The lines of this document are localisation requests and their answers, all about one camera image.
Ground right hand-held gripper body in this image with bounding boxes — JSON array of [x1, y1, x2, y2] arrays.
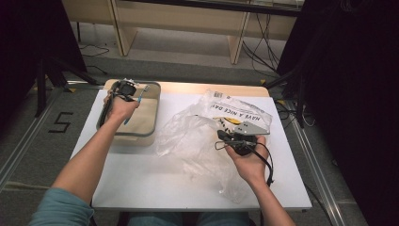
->
[[230, 121, 271, 156]]

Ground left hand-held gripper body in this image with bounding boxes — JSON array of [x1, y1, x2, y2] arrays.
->
[[107, 78, 140, 97]]

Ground beige bin with grey rim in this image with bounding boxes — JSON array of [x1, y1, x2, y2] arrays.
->
[[96, 80, 162, 147]]

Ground clear smiley plastic bag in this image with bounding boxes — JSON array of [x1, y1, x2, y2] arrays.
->
[[155, 89, 273, 204]]

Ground person's left hand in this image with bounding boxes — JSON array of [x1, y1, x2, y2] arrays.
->
[[103, 92, 140, 123]]

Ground person's right hand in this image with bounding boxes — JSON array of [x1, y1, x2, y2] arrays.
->
[[225, 135, 270, 186]]

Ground wooden table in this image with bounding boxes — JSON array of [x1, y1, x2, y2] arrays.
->
[[103, 78, 271, 98]]

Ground black metal stand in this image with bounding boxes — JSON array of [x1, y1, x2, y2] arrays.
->
[[263, 67, 307, 128]]

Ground black tripod stand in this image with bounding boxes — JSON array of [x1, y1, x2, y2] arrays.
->
[[34, 56, 98, 118]]

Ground wooden shelf unit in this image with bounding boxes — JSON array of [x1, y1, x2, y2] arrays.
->
[[61, 0, 305, 65]]

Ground white board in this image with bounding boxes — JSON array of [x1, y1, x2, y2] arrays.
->
[[71, 89, 313, 212]]

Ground black curtain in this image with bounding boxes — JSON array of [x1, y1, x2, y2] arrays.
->
[[0, 0, 88, 133], [276, 0, 399, 226]]

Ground person's blue jeans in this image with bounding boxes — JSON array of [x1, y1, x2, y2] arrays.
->
[[126, 211, 248, 226]]

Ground teal sleeve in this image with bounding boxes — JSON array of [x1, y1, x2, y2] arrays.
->
[[27, 187, 95, 226]]

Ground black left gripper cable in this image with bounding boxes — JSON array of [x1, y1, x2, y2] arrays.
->
[[98, 82, 120, 127]]

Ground thin black floor cable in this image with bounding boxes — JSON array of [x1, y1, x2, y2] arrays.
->
[[78, 43, 111, 76]]

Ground black floor cables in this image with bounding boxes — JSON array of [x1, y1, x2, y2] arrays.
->
[[241, 12, 283, 76]]

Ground metal floor rail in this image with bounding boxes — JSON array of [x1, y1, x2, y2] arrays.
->
[[281, 100, 347, 226], [0, 88, 64, 192]]

